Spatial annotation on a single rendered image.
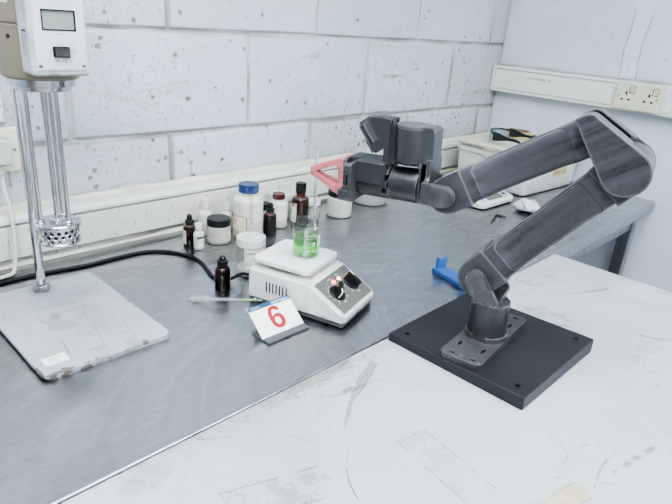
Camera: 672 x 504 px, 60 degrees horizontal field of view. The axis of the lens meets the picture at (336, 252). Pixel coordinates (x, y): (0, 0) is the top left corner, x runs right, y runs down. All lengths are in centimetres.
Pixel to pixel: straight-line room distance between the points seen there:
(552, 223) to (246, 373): 50
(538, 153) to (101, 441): 69
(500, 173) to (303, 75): 87
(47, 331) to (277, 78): 88
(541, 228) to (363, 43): 105
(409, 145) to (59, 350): 62
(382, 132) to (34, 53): 50
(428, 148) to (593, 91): 139
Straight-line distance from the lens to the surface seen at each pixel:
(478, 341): 98
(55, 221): 100
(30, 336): 102
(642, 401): 101
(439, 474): 76
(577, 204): 88
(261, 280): 106
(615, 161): 84
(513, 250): 92
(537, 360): 99
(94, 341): 98
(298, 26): 162
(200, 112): 145
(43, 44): 87
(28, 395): 90
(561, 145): 87
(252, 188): 135
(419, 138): 93
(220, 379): 88
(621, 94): 222
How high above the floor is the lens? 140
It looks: 22 degrees down
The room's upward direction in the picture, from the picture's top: 5 degrees clockwise
